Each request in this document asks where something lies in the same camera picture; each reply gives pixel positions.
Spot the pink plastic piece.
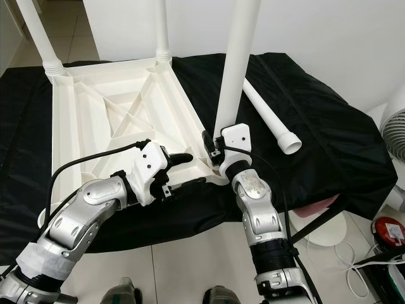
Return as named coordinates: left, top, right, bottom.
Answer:
left=297, top=196, right=337, bottom=217

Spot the black cloth table cover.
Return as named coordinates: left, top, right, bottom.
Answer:
left=0, top=52, right=399, bottom=254

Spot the grey robot left leg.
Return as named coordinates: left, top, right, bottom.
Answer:
left=106, top=282, right=143, bottom=304

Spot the grey robot leg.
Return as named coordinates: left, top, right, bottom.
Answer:
left=106, top=282, right=143, bottom=304
left=202, top=288, right=241, bottom=304

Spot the grey metal pole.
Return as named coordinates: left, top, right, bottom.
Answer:
left=288, top=206, right=340, bottom=245

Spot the grey robot right leg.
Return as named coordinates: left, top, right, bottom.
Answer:
left=202, top=288, right=241, bottom=304

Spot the white round floor base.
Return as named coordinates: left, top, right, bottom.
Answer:
left=291, top=212, right=349, bottom=250

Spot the white round floor fan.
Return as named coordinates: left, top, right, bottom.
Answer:
left=364, top=98, right=405, bottom=213

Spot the black equipment case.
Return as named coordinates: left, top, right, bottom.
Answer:
left=351, top=256, right=405, bottom=304

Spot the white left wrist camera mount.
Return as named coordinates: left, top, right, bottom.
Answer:
left=130, top=139, right=171, bottom=206

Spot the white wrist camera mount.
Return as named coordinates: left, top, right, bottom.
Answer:
left=218, top=123, right=254, bottom=175
left=130, top=139, right=171, bottom=206

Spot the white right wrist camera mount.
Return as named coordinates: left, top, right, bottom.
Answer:
left=218, top=123, right=254, bottom=175

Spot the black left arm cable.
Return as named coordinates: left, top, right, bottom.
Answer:
left=47, top=141, right=145, bottom=219

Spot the white floor cable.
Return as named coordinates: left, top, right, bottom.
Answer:
left=335, top=241, right=405, bottom=295

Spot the red round cable reel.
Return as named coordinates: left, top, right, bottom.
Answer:
left=372, top=215, right=405, bottom=250

